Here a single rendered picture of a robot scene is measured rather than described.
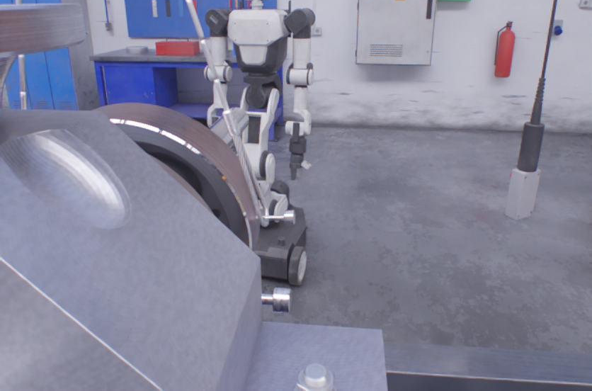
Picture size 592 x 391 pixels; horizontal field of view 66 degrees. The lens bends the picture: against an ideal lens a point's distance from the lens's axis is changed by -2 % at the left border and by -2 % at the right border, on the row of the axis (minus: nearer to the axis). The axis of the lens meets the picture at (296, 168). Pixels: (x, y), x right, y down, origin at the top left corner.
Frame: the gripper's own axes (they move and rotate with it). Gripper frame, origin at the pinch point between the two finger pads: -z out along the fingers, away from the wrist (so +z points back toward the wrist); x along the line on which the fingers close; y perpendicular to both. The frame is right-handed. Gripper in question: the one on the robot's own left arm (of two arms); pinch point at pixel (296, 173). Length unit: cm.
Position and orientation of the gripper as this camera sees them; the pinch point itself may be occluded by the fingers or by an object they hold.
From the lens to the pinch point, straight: 241.5
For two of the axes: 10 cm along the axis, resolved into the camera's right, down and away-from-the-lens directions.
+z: 0.5, -9.9, -1.6
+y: 9.6, 0.9, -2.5
